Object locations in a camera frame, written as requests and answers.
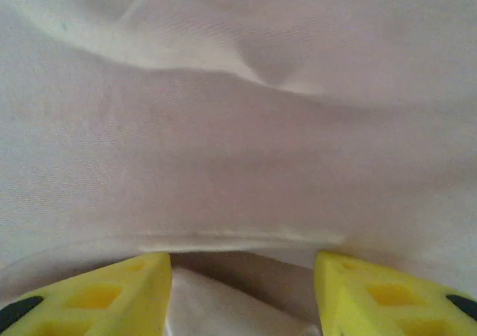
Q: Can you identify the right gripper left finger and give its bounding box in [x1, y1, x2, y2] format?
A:
[0, 252, 173, 336]

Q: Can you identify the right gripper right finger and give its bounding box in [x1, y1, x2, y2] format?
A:
[315, 250, 477, 336]

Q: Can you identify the pink t-shirt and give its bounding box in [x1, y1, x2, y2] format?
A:
[0, 0, 477, 336]

